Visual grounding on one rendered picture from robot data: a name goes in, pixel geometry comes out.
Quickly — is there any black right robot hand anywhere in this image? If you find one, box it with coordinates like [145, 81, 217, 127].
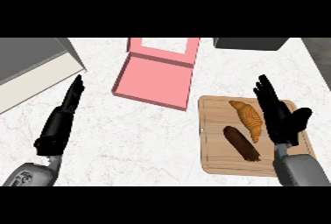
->
[252, 73, 314, 147]

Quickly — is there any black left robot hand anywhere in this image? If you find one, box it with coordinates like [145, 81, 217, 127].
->
[34, 73, 87, 158]

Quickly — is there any golden brown croissant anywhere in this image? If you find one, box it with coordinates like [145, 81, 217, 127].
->
[227, 100, 264, 144]

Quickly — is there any wooden cutting board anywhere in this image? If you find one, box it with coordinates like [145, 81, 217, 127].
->
[196, 94, 316, 178]

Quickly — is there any dark grey box appliance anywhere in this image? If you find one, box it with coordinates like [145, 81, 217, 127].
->
[211, 38, 291, 52]

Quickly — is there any pink open cardboard box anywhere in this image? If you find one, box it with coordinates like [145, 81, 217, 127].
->
[111, 38, 202, 112]

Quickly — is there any grey and cream appliance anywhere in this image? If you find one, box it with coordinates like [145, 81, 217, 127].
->
[0, 38, 88, 115]

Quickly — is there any grey slanted panel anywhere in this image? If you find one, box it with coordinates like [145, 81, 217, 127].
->
[300, 38, 331, 83]

